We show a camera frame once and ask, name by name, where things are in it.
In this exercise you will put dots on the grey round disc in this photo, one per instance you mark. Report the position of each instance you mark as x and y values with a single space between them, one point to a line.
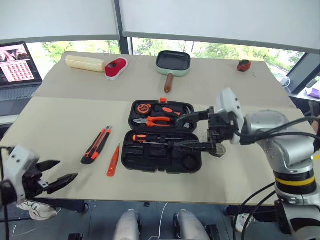
220 151

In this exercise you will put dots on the dark window frame post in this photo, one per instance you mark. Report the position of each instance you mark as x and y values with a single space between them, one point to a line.
124 46

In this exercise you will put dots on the orange black utility knife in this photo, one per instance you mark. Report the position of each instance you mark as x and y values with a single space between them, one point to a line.
96 147

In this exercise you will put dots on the cream cylindrical roll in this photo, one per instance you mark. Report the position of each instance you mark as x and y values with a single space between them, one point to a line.
85 63

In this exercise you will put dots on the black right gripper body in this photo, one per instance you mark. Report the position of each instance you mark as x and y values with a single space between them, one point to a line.
220 127

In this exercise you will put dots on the purple paper item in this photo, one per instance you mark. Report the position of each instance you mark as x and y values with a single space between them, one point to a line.
313 92

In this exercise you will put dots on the black table foot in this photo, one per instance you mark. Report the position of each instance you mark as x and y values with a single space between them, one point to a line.
250 211
67 205

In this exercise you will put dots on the white shoe with red print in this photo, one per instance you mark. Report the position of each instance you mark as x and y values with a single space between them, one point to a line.
37 210

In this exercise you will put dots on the stubby orange black screwdriver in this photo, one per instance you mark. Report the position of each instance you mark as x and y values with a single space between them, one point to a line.
167 110

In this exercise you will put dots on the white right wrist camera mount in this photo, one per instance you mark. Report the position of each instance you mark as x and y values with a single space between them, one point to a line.
228 100

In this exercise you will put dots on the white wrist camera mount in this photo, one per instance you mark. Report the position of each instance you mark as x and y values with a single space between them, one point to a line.
228 100
18 160

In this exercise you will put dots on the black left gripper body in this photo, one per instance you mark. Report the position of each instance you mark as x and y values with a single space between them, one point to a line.
33 183

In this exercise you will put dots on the black plastic tool case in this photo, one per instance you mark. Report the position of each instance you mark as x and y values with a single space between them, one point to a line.
140 156

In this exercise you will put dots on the red white oval gadget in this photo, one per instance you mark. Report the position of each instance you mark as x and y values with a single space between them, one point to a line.
115 68

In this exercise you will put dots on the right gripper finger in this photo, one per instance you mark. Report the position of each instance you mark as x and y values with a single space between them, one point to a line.
195 146
195 116

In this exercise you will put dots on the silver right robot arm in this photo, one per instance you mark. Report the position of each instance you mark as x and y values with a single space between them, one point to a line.
280 147

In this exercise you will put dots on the white roller blind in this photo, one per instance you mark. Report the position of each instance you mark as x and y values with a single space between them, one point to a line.
57 17
220 20

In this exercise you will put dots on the orange voltage tester pen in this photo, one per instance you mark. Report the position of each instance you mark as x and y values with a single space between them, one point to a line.
113 162

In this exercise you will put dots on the orange black tape measure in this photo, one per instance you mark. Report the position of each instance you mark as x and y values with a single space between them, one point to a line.
143 108

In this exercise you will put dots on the long orange black screwdriver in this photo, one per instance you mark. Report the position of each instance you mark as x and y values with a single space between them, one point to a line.
140 137

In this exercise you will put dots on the small red black object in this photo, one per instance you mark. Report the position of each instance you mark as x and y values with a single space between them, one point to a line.
243 65

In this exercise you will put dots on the white sneaker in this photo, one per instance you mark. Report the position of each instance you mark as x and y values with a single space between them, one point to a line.
243 222

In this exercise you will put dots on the grey rounded robot leg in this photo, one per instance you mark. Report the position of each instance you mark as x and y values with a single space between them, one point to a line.
127 225
191 226

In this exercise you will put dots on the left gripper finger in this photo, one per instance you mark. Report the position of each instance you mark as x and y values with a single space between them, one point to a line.
48 165
62 182

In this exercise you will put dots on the open laptop computer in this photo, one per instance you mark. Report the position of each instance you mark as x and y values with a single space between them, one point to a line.
16 67

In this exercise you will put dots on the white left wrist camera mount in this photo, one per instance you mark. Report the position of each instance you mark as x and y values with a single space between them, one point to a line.
18 160

